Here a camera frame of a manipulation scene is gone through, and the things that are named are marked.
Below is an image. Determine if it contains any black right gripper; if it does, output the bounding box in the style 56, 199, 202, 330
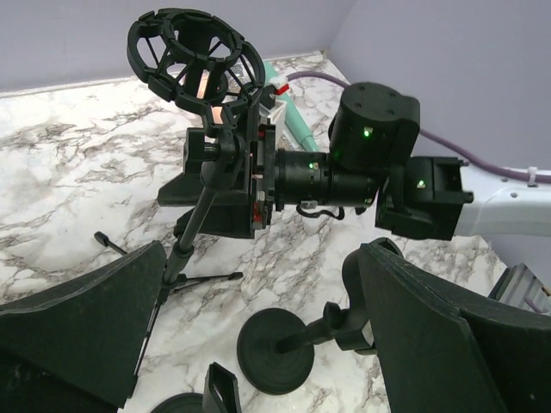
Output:
157, 92, 285, 240

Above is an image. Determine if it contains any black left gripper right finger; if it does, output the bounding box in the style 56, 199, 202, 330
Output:
359, 243, 550, 412

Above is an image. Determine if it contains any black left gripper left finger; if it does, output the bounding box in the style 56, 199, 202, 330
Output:
1, 241, 166, 412

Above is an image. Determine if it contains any pink microphone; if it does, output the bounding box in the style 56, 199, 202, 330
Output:
195, 71, 227, 126

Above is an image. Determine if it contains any green microphone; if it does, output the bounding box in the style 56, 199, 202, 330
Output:
263, 60, 319, 151

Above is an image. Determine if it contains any black tripod microphone stand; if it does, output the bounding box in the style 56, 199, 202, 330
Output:
93, 7, 266, 379

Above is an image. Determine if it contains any black round-base stand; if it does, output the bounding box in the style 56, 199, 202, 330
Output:
235, 238, 406, 396
157, 362, 240, 413

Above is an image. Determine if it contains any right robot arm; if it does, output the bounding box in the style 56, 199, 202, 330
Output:
158, 83, 550, 240

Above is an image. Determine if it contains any aluminium frame rail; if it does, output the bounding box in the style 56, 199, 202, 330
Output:
488, 263, 550, 316

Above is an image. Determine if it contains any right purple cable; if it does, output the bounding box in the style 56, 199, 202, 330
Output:
282, 71, 551, 184

